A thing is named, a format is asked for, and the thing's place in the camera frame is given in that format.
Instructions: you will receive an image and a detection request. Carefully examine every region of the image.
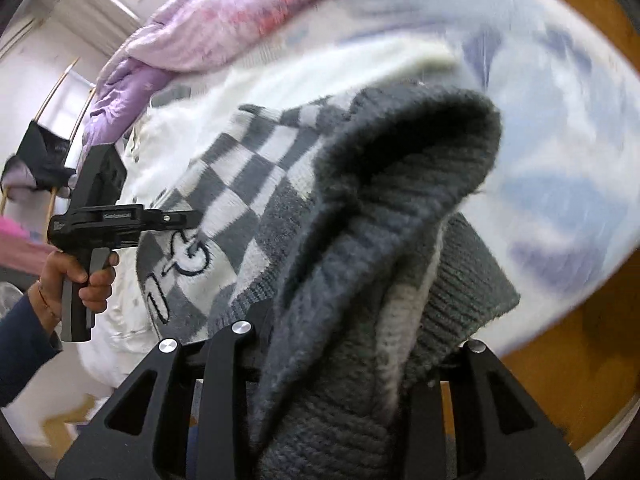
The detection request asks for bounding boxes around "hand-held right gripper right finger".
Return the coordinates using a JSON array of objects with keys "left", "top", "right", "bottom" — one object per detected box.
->
[{"left": 400, "top": 339, "right": 587, "bottom": 480}]

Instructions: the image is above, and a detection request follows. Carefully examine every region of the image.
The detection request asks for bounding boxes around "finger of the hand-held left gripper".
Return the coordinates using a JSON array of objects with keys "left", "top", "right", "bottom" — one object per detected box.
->
[{"left": 142, "top": 207, "right": 202, "bottom": 234}]

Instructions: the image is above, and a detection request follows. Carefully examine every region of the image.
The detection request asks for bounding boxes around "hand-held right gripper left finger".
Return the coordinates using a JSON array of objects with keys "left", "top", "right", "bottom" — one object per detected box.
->
[{"left": 55, "top": 320, "right": 258, "bottom": 480}]

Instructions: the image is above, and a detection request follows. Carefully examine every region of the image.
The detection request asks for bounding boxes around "grey white checkered cardigan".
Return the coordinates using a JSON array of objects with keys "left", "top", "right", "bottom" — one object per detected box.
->
[{"left": 135, "top": 84, "right": 521, "bottom": 480}]

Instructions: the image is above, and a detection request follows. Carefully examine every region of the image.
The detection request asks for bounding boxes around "person's left forearm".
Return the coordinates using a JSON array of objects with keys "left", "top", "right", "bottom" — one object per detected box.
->
[{"left": 0, "top": 294, "right": 63, "bottom": 408}]

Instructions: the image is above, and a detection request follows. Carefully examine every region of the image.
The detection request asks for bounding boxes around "wooden bar clothes rack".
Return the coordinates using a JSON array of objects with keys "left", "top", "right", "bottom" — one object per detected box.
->
[{"left": 0, "top": 57, "right": 98, "bottom": 211}]

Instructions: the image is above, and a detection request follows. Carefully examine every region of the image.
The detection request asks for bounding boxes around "person's left hand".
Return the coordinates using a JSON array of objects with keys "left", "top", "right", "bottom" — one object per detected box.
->
[{"left": 29, "top": 250, "right": 121, "bottom": 333}]

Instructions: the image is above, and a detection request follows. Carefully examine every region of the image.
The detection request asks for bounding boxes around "dark hooded jacket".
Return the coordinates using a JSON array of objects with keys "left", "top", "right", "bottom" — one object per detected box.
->
[{"left": 17, "top": 120, "right": 77, "bottom": 189}]

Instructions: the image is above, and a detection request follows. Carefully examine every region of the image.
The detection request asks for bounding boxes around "light grey garment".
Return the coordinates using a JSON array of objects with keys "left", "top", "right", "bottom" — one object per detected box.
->
[{"left": 0, "top": 155, "right": 41, "bottom": 189}]

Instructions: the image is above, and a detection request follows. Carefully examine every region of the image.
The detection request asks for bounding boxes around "pink towel with grey edge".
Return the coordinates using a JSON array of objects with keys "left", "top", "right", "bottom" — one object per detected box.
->
[{"left": 0, "top": 215, "right": 48, "bottom": 267}]

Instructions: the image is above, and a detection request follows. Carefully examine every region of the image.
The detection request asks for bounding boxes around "purple floral quilt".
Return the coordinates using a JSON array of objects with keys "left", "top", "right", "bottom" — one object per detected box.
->
[{"left": 80, "top": 0, "right": 401, "bottom": 161}]

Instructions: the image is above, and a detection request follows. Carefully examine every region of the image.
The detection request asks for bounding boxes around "floral bed sheet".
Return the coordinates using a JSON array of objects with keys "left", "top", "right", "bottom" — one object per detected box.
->
[{"left": 300, "top": 0, "right": 640, "bottom": 361}]

